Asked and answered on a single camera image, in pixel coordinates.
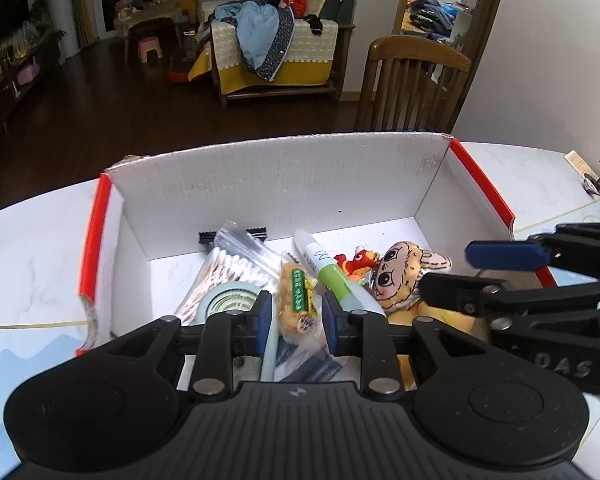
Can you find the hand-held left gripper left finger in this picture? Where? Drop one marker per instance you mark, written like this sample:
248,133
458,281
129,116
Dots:
264,317

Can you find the armchair with cream cover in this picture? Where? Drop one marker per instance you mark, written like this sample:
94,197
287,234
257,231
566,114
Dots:
310,45

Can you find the red floor item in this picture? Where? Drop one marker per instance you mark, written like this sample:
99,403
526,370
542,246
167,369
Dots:
180,71

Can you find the white green marker pen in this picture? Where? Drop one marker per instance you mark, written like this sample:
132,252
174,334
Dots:
325,270

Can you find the tan plush toy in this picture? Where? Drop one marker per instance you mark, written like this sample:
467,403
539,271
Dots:
400,280

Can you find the yellow green snack packet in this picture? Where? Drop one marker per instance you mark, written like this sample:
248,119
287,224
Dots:
295,295

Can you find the cotton swab bag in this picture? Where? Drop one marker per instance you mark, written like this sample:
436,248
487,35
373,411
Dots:
225,265

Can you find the white cardboard box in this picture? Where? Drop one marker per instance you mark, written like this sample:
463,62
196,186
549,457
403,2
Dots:
280,180

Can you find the wooden coffee table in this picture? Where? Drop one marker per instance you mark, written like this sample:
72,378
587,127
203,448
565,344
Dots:
150,15

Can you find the red bag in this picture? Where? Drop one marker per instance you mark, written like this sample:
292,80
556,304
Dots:
295,2

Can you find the pile of clothes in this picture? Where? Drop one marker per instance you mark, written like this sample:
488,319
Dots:
255,30

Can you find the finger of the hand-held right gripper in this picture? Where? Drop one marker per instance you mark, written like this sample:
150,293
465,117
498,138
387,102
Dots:
480,296
505,255

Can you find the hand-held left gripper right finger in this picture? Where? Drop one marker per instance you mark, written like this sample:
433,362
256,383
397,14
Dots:
330,325

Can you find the black sock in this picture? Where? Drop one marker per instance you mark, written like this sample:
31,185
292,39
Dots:
313,25

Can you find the bed with clothes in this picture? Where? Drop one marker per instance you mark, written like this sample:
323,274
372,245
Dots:
430,17

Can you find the pink stool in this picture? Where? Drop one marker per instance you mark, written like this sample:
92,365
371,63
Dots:
149,49

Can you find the light green tape roll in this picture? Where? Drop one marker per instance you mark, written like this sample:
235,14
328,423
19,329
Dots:
230,300

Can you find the red orange small toy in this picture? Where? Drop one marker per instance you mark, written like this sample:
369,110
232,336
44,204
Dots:
357,262

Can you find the yellow card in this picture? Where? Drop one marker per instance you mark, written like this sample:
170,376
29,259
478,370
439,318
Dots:
577,162

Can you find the wooden chair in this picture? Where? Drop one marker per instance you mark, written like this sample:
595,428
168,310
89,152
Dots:
410,85

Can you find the yellow holed cheese toy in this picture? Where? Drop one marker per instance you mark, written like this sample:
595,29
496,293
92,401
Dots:
445,322

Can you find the dark TV cabinet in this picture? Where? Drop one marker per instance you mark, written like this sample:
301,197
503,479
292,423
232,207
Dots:
10,95

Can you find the grey yellow curtain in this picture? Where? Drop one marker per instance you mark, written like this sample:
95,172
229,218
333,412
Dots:
91,5

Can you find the white tower air conditioner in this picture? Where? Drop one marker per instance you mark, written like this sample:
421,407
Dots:
67,5

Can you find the pink bag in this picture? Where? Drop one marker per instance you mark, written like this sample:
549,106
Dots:
28,71

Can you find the black snack packet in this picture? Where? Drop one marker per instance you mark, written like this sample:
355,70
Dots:
207,236

